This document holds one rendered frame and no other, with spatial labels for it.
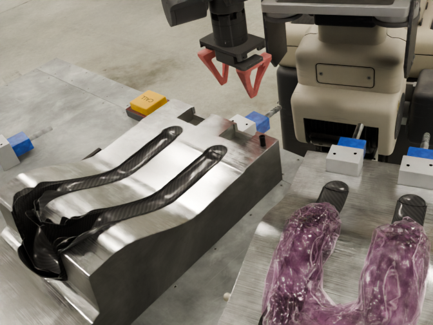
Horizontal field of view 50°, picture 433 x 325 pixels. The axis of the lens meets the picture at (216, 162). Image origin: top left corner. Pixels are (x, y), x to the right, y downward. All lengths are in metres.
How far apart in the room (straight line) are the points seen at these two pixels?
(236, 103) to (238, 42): 1.76
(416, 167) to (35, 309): 0.57
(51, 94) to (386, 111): 0.82
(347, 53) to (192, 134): 0.38
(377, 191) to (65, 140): 0.67
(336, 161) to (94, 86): 0.73
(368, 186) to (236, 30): 0.32
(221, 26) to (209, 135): 0.18
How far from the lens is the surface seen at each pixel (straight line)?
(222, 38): 0.78
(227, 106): 2.52
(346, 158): 0.74
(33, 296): 0.71
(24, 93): 1.35
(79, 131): 1.10
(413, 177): 0.73
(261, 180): 0.78
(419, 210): 0.72
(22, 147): 1.07
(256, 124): 0.90
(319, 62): 1.02
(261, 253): 0.60
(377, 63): 0.99
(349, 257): 0.59
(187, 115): 0.89
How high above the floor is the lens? 1.36
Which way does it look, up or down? 39 degrees down
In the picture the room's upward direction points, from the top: 12 degrees counter-clockwise
